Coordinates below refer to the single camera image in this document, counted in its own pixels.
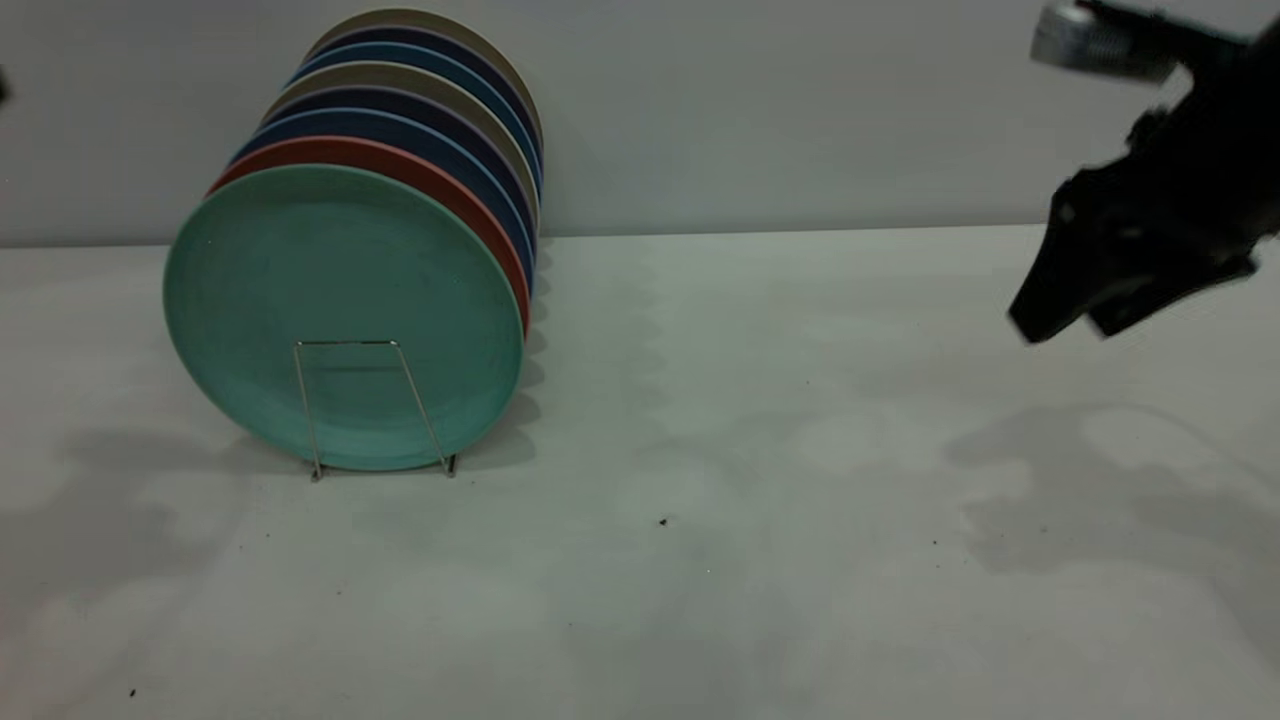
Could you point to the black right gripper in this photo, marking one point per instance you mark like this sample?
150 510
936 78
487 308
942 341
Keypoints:
1180 190

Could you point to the beige plate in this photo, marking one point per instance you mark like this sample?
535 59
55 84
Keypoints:
390 73
420 17

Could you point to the teal blue plate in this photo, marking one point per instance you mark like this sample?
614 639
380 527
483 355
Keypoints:
400 52

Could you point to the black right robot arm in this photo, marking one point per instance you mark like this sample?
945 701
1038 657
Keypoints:
1262 65

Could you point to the dark purple plate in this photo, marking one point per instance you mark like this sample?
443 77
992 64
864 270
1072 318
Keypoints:
400 100

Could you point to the red plate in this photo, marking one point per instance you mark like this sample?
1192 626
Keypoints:
400 158

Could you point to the green plate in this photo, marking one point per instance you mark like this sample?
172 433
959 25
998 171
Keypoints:
340 280

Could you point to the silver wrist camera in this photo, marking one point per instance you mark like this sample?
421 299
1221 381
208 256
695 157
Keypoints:
1090 45

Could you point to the dark navy plate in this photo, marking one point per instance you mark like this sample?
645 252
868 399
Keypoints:
420 37

